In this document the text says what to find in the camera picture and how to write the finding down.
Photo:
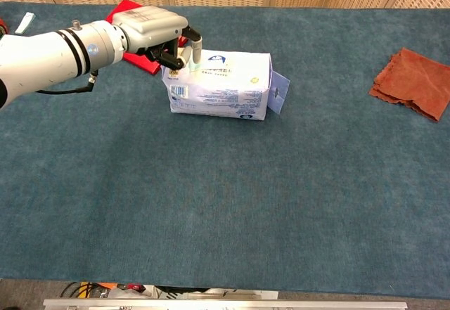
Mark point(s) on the red tape roll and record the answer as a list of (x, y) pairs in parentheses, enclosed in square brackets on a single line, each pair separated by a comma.
[(3, 28)]

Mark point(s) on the aluminium profile rail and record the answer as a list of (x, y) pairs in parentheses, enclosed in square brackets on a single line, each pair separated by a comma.
[(225, 304)]

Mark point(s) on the flat red box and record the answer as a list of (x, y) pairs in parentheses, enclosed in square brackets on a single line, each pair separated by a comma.
[(142, 65)]

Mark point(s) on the folded brown cloth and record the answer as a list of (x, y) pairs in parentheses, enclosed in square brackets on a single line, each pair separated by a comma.
[(415, 81)]

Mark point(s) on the small white packet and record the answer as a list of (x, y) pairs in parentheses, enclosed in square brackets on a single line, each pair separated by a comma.
[(24, 23)]

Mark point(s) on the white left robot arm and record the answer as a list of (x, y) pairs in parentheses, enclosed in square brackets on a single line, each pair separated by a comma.
[(45, 57)]

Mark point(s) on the white blue tissue pack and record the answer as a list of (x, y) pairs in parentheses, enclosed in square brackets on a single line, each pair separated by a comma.
[(225, 85)]

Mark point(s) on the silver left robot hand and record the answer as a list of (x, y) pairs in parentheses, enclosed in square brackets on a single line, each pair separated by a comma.
[(151, 30)]

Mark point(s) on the white plastic bag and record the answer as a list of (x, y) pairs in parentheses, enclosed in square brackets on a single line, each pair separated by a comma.
[(140, 291)]

